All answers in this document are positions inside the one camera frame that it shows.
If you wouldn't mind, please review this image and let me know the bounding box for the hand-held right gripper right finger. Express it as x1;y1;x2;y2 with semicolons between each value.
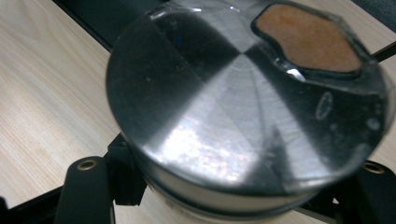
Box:
303;160;396;224

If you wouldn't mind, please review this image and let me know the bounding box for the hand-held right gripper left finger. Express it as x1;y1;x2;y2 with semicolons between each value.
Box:
51;133;148;224

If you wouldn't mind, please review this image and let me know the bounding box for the orange powder spice jar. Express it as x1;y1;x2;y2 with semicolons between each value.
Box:
105;0;396;224

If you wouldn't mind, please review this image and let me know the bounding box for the black two-tier metal rack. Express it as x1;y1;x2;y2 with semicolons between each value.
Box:
51;0;396;63

